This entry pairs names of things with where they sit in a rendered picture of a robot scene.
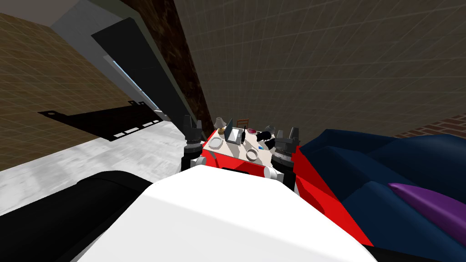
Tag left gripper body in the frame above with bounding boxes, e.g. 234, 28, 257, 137
183, 125, 203, 143

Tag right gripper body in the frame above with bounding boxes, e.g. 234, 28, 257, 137
274, 136, 300, 155

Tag small table lamp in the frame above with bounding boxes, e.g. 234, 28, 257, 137
213, 116, 228, 136

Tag open dark laptop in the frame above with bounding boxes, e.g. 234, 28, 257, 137
223, 118, 243, 146

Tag red table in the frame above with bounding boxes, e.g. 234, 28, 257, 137
201, 128, 375, 248

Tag black door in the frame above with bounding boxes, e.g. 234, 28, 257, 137
91, 16, 199, 132

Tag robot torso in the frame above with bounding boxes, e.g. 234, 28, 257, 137
76, 165, 378, 262

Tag dark blue sofa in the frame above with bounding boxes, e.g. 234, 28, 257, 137
298, 129, 466, 262

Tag purple cushion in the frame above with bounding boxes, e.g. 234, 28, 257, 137
387, 182, 466, 248

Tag black wall shelf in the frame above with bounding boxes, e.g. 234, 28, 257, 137
38, 101, 164, 142

